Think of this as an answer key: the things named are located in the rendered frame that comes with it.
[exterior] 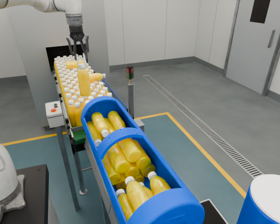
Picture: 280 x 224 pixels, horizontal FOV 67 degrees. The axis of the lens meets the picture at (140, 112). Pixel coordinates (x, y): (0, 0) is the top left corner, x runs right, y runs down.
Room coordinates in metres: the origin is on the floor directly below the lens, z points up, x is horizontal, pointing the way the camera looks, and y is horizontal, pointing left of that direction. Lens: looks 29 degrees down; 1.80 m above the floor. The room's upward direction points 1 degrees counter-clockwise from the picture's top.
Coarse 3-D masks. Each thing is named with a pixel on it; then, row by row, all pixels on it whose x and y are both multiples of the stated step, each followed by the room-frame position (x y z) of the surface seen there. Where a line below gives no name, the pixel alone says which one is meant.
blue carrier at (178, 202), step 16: (128, 128) 0.85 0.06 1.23; (112, 144) 0.76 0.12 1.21; (144, 144) 0.93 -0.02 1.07; (96, 160) 0.77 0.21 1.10; (160, 160) 0.66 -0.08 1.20; (160, 176) 0.73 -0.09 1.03; (176, 176) 0.57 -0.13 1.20; (112, 192) 0.56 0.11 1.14; (160, 192) 0.47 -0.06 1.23; (176, 192) 0.48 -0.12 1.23; (144, 208) 0.43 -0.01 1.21; (160, 208) 0.42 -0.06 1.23; (176, 208) 0.42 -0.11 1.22; (192, 208) 0.45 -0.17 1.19
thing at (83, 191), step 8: (56, 80) 2.38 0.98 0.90; (56, 88) 2.49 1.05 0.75; (64, 112) 1.61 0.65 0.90; (64, 120) 1.72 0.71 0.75; (72, 136) 1.25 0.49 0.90; (72, 144) 1.20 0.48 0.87; (80, 144) 1.41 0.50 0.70; (72, 152) 1.21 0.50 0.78; (80, 168) 1.51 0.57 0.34; (88, 168) 1.54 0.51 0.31; (80, 176) 1.50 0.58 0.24; (80, 184) 1.50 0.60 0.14; (80, 192) 1.51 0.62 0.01
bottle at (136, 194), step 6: (132, 180) 0.62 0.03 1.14; (132, 186) 0.57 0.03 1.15; (138, 186) 0.57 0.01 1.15; (126, 192) 0.57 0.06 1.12; (132, 192) 0.55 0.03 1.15; (138, 192) 0.54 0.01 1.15; (144, 192) 0.55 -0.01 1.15; (132, 198) 0.53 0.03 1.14; (138, 198) 0.52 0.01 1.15; (144, 198) 0.52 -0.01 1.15; (132, 204) 0.51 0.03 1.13; (138, 204) 0.49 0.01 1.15
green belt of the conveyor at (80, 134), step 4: (72, 132) 1.30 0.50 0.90; (76, 132) 1.30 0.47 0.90; (80, 132) 1.30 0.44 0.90; (84, 132) 1.30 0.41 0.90; (76, 136) 1.25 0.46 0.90; (80, 136) 1.25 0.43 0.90; (84, 136) 1.26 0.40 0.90; (80, 140) 1.23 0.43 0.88; (84, 140) 1.24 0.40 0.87; (76, 144) 1.22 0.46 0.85
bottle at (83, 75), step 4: (80, 68) 1.30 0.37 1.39; (84, 68) 1.31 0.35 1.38; (80, 72) 1.29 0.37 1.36; (84, 72) 1.29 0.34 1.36; (80, 76) 1.28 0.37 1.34; (84, 76) 1.28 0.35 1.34; (88, 76) 1.31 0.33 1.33; (80, 80) 1.28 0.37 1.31; (84, 80) 1.28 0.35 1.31; (88, 80) 1.31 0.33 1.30; (80, 84) 1.28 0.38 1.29; (84, 84) 1.28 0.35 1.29; (88, 84) 1.30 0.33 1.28; (80, 88) 1.28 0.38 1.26; (84, 88) 1.28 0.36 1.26; (88, 88) 1.29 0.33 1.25; (80, 92) 1.29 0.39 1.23; (84, 92) 1.28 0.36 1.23; (88, 92) 1.29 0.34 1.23
